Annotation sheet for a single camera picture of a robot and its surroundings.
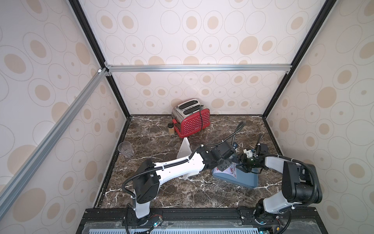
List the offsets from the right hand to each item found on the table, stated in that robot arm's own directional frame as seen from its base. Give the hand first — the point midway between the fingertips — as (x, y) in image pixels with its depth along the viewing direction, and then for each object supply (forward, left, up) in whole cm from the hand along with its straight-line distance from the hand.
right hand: (239, 163), depth 91 cm
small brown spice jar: (+21, +46, +7) cm, 51 cm away
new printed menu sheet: (-6, +6, +2) cm, 9 cm away
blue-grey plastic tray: (-10, -5, -1) cm, 11 cm away
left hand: (-5, +10, +15) cm, 19 cm away
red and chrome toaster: (+23, +33, +18) cm, 43 cm away
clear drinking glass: (+6, +75, +3) cm, 75 cm away
